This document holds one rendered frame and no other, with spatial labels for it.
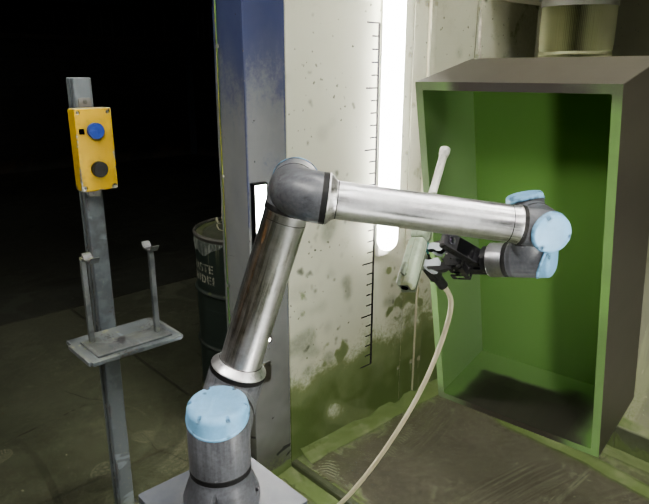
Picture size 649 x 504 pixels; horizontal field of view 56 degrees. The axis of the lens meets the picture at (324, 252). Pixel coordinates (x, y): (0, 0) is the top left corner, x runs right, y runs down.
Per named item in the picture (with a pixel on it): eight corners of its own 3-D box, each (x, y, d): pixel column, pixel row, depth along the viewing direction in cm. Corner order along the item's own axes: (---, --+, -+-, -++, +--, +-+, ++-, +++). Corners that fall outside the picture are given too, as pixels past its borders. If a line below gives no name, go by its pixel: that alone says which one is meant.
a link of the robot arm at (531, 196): (552, 193, 143) (558, 243, 146) (536, 184, 154) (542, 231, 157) (512, 202, 143) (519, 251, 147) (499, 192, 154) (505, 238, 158)
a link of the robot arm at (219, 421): (182, 483, 144) (177, 417, 139) (197, 441, 161) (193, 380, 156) (247, 483, 144) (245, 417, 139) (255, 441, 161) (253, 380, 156)
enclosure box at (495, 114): (482, 349, 261) (472, 58, 210) (634, 397, 222) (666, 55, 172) (438, 395, 238) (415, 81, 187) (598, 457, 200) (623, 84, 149)
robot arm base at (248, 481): (210, 536, 142) (208, 500, 139) (169, 495, 155) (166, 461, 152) (275, 499, 154) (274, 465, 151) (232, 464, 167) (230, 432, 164)
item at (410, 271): (441, 322, 175) (406, 280, 160) (426, 321, 178) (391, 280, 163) (475, 187, 197) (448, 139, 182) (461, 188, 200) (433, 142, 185)
